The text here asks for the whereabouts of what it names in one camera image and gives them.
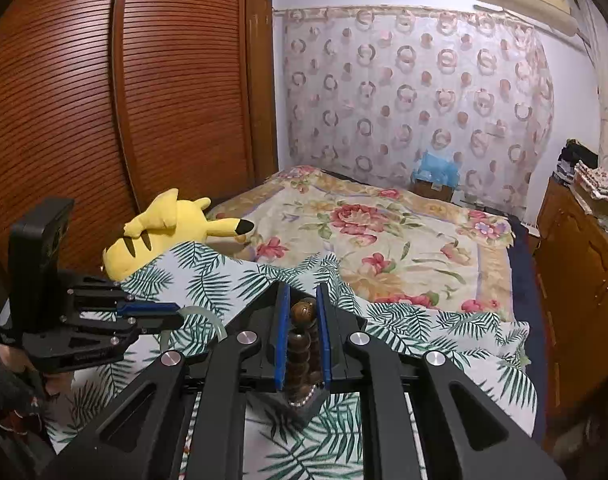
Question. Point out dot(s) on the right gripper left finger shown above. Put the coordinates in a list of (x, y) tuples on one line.
[(183, 416)]

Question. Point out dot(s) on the blue plush toy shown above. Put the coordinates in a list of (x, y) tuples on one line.
[(436, 170)]

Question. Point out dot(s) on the floral bed quilt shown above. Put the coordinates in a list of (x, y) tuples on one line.
[(392, 245)]

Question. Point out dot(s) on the person left hand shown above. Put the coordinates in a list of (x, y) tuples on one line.
[(18, 362)]

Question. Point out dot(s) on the palm leaf print cloth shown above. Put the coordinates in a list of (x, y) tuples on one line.
[(489, 350)]

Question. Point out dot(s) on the wooden sideboard cabinet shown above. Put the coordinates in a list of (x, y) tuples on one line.
[(571, 270)]

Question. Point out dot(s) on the yellow Pikachu plush toy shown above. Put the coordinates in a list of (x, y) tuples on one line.
[(166, 223)]

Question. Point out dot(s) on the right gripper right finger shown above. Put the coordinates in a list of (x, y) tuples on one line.
[(422, 417)]

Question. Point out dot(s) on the black square jewelry box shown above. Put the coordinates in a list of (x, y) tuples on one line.
[(298, 413)]

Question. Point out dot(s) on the beige side curtain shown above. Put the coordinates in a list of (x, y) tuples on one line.
[(597, 33)]

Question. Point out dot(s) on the pale green jade bangle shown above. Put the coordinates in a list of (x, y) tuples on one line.
[(199, 328)]

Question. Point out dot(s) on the pink circle pattern curtain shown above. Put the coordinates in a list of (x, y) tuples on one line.
[(368, 90)]

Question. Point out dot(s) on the wooden louvered wardrobe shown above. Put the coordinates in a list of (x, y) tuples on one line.
[(110, 102)]

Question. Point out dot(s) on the folded clothes stack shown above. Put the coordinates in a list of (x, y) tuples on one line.
[(577, 169)]

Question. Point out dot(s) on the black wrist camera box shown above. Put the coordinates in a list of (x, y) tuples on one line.
[(36, 254)]

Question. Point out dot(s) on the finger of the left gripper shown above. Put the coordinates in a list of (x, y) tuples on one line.
[(146, 308), (157, 323)]

